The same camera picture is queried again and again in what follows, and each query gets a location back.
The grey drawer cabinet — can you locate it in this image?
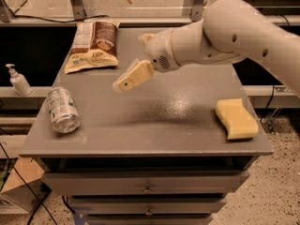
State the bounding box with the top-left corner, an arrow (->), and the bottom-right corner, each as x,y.
22,28 -> 273,225

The white pump bottle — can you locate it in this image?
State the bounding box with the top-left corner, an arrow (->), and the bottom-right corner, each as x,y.
6,64 -> 32,97

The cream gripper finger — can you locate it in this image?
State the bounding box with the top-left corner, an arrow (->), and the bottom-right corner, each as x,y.
138,34 -> 154,46
112,59 -> 155,93

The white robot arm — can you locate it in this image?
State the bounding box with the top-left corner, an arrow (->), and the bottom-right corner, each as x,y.
112,0 -> 300,96

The yellow sponge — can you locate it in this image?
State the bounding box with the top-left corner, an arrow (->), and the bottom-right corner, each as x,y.
215,98 -> 259,140

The silver soda can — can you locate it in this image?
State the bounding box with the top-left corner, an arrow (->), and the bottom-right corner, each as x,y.
46,87 -> 81,134

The black floor cable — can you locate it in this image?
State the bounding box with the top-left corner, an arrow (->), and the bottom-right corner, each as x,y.
0,127 -> 59,225

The cardboard box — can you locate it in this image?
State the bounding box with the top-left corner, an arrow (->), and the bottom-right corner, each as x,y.
0,157 -> 44,215

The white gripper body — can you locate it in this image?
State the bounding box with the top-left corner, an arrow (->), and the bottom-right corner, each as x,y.
144,29 -> 181,73

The brown chip bag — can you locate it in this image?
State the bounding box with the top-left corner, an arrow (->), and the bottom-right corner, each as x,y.
65,20 -> 120,74

